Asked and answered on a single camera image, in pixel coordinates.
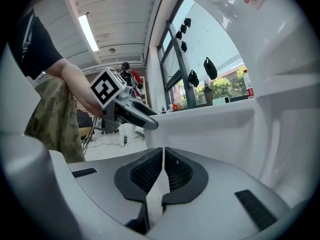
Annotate white cable with black adapter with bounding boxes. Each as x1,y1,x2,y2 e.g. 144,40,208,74
94,132,131,148

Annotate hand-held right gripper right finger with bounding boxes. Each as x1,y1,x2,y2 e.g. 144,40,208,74
163,146,291,235

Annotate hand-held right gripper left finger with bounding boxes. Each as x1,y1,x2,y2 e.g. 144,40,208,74
67,147,164,235

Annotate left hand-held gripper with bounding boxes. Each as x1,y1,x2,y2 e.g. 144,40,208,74
89,66,159,135

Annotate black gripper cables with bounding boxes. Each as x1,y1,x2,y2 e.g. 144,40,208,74
81,115,106,155

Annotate person's left forearm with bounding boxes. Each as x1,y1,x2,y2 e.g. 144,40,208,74
43,57,104,119

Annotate clear bottle with red label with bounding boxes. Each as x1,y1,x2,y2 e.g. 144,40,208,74
242,69,255,99

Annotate person's camouflage trousers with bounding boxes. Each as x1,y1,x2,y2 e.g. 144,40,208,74
24,75,86,164

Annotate group of black hanging pouches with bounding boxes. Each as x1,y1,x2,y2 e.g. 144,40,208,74
175,16,219,88

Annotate dark window frame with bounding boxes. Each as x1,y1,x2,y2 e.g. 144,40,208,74
156,19,199,110

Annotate long ceiling light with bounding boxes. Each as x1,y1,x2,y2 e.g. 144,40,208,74
77,13,100,53

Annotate person's black sleeve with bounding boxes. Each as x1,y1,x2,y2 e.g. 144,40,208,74
8,8,65,80

